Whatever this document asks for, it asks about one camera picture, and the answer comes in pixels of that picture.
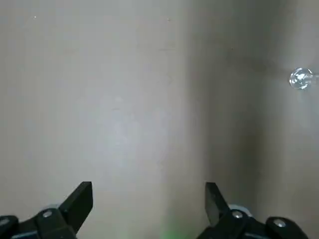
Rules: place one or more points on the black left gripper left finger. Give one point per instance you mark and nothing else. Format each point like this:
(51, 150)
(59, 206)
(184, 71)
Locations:
(62, 219)

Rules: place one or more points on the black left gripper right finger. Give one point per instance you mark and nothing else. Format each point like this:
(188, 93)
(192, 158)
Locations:
(236, 224)

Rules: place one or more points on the clear glass graduated cylinder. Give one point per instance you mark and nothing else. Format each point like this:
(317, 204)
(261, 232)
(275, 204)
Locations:
(300, 78)

